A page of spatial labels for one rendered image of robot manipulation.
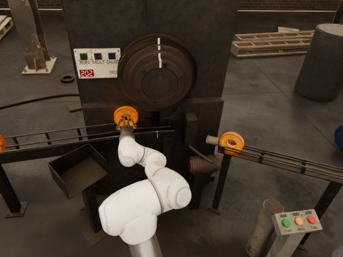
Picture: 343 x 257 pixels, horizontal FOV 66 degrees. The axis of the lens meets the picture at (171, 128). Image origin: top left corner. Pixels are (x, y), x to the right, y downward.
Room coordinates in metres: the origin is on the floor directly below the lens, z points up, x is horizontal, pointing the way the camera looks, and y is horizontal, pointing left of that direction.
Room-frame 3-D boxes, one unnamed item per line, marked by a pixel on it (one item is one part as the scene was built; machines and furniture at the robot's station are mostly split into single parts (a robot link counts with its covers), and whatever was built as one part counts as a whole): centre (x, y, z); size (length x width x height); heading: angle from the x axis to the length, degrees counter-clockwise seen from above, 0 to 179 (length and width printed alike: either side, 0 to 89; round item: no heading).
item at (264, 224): (0.99, -0.64, 0.26); 0.12 x 0.12 x 0.52
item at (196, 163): (1.36, -0.25, 0.27); 0.22 x 0.13 x 0.53; 101
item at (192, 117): (1.49, -0.13, 0.68); 0.11 x 0.08 x 0.24; 11
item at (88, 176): (1.08, 0.53, 0.36); 0.26 x 0.20 x 0.72; 136
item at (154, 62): (1.34, 0.08, 1.11); 0.28 x 0.06 x 0.28; 101
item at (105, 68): (1.47, 0.45, 1.15); 0.26 x 0.02 x 0.18; 101
